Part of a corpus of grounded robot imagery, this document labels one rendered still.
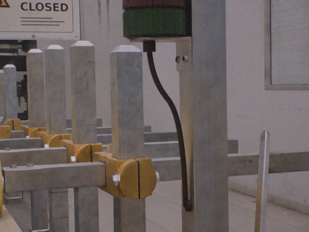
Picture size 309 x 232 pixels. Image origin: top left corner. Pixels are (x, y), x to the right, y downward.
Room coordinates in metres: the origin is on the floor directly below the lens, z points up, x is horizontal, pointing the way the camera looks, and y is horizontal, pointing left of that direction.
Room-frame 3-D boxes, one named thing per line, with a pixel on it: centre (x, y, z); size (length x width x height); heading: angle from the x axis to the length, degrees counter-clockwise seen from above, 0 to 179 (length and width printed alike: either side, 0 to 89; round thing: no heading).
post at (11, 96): (2.04, 0.45, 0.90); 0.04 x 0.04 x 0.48; 19
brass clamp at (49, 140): (1.35, 0.21, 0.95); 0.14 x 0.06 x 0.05; 19
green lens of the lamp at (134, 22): (0.61, 0.00, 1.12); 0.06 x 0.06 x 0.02
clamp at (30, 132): (1.59, 0.29, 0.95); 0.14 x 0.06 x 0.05; 19
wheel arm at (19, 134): (1.64, 0.18, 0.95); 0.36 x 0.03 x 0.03; 109
